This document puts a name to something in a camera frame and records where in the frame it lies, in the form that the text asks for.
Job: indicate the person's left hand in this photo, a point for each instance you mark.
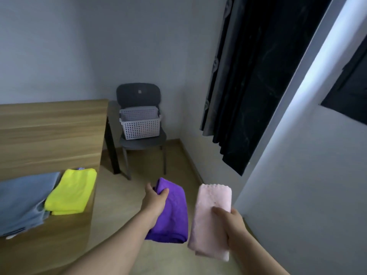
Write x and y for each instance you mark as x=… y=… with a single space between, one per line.
x=153 y=203

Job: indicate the person's right hand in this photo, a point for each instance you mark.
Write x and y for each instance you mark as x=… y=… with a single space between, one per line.
x=234 y=226

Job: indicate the person's right thumb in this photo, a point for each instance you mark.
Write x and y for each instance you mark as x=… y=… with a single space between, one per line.
x=220 y=213

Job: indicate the person's left thumb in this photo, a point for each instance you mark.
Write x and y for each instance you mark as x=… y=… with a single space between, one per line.
x=162 y=193

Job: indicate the pink towel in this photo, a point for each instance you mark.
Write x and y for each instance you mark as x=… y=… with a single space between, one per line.
x=210 y=223

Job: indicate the purple towel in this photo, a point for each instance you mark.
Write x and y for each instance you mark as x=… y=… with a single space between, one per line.
x=172 y=214

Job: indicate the person's left forearm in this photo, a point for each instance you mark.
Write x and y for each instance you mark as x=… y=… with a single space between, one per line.
x=114 y=246

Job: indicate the person's right forearm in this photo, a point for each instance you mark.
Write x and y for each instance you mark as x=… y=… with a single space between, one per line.
x=255 y=259

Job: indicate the grey perforated plastic basket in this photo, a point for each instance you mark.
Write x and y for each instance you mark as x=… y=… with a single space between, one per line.
x=140 y=123

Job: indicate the dark grey chair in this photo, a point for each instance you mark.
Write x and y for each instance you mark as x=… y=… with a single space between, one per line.
x=140 y=120

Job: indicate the yellow folded towel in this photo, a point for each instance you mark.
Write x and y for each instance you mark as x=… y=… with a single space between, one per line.
x=71 y=191

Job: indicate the black curtain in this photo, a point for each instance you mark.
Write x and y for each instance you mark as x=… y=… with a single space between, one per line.
x=258 y=83

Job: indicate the blue-grey cloth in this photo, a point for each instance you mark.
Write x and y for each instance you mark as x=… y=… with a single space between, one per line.
x=23 y=203

